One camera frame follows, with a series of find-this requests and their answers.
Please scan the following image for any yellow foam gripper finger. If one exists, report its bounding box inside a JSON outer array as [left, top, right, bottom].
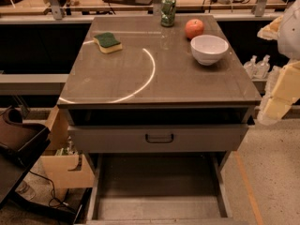
[[257, 16, 283, 40], [257, 60, 300, 126]]

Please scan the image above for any green and yellow sponge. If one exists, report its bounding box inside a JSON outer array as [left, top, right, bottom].
[[93, 32, 122, 54]]

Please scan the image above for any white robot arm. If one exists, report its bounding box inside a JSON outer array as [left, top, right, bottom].
[[257, 0, 300, 126]]

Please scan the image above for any grey drawer cabinet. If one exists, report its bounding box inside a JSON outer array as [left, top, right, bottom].
[[56, 14, 263, 225]]

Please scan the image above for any open bottom drawer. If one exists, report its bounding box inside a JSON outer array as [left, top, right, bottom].
[[86, 153, 234, 225]]

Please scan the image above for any clear plastic bottle right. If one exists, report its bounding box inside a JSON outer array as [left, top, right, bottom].
[[254, 54, 270, 79]]

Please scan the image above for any clear plastic bottle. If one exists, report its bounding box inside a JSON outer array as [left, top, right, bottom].
[[254, 54, 270, 79], [244, 55, 257, 79]]

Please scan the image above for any clear plastic bottle left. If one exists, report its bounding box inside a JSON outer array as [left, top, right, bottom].
[[244, 55, 257, 79]]

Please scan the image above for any white bowl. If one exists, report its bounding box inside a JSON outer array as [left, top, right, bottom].
[[190, 35, 229, 66]]

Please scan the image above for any red apple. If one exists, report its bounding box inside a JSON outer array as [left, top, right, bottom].
[[185, 19, 204, 39]]

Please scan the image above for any green soda can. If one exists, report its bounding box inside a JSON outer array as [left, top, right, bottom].
[[160, 0, 176, 27]]

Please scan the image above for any cardboard box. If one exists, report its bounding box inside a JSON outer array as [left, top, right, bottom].
[[41, 106, 95, 200]]

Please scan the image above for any brown chair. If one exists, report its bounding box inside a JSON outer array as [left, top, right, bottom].
[[0, 107, 50, 205]]

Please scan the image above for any middle drawer with black handle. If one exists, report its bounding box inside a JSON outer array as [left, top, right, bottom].
[[68, 124, 248, 153]]

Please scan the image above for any black cable on floor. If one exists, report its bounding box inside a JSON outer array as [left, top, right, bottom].
[[28, 170, 76, 213]]

